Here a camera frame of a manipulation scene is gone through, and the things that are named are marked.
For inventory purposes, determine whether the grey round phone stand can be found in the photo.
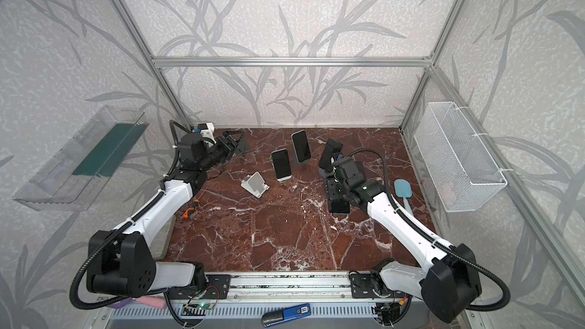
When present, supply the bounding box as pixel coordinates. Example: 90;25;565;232
234;133;251;156

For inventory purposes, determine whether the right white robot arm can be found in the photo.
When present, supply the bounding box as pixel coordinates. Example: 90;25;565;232
319;147;511;323

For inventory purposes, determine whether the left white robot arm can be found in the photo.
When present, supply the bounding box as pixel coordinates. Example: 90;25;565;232
69;120;249;310

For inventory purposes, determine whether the tall black phone on stand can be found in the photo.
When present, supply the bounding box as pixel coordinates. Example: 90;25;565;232
318;138;343;173

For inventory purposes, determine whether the white folding phone stand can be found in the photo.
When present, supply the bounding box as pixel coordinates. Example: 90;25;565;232
241;172;270;199

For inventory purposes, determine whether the white-edged phone on stand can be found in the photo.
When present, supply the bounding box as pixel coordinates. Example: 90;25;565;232
271;149;292;182

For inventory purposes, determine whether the upright phone on grey stand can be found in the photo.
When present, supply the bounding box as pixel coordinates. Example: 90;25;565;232
292;130;312;163

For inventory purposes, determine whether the light blue silicone spatula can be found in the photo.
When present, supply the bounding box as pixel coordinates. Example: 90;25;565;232
394;179;414;216

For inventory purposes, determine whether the green circuit board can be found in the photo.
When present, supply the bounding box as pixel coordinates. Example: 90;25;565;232
184;302;216;312

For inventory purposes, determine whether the purple pink hand tool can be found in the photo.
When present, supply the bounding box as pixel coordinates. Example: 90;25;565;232
108;296;168;309

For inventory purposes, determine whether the blue and black marker tool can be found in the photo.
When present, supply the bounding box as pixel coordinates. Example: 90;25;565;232
261;303;312;327

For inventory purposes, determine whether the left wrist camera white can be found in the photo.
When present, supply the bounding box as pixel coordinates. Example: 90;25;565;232
193;123;216;146

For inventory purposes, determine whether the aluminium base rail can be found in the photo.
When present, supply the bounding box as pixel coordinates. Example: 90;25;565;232
100;270;481;305

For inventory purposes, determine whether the white wire mesh basket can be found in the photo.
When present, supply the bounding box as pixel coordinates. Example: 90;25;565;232
414;101;507;213

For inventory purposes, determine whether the clear plastic wall bin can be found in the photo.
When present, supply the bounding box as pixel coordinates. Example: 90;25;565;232
14;106;149;212

